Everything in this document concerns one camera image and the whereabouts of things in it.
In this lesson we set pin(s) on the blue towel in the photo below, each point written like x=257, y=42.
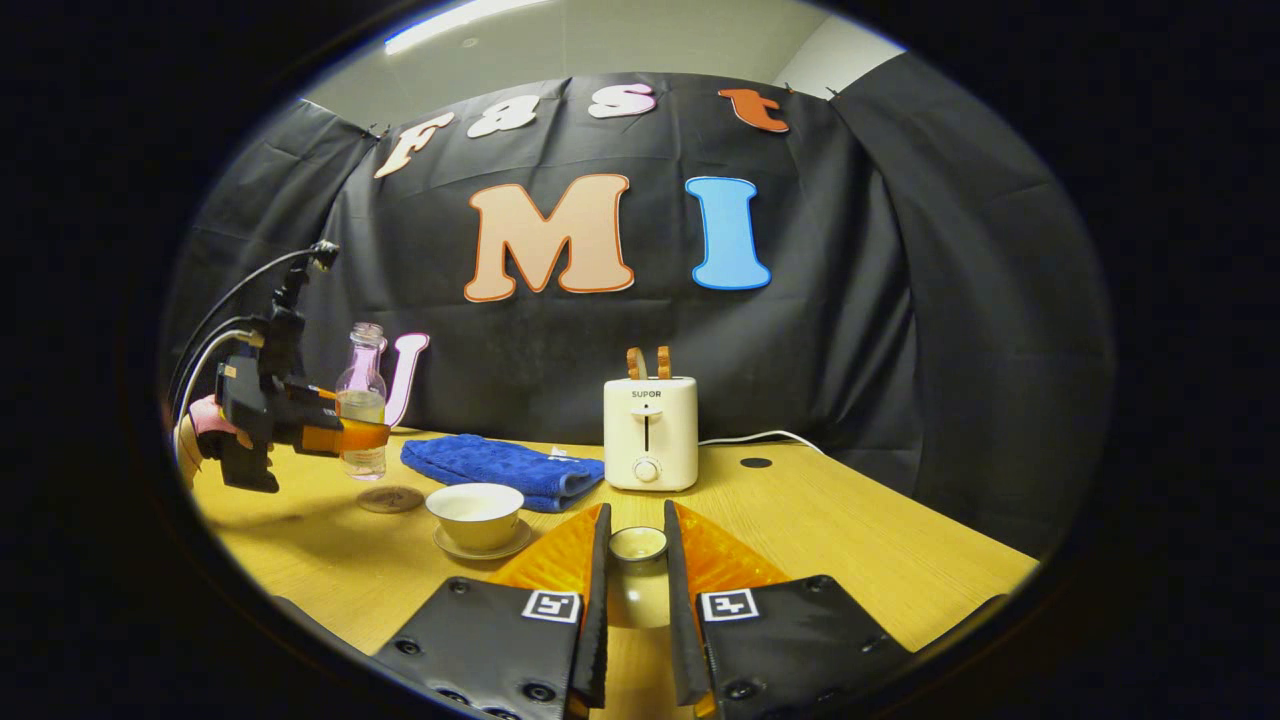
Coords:
x=490, y=465

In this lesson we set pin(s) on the black backdrop cloth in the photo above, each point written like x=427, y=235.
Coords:
x=600, y=330

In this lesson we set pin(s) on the cream toaster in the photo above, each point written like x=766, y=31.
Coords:
x=650, y=435

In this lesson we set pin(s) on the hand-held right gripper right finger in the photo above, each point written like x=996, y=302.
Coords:
x=683, y=620

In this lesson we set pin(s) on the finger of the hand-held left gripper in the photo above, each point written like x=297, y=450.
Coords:
x=350, y=437
x=318, y=398

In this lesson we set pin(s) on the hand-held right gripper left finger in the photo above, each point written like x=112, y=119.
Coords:
x=597, y=620

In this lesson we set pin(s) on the cream teacup lid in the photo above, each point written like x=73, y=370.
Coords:
x=638, y=545

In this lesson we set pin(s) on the round cork coaster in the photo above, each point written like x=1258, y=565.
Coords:
x=390, y=500

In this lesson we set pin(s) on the bread slice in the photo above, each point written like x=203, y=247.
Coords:
x=635, y=364
x=663, y=363

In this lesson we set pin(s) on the cream ceramic teacup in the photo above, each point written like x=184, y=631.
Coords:
x=475, y=520

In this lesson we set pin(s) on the clear plastic water bottle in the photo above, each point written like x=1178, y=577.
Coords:
x=362, y=400

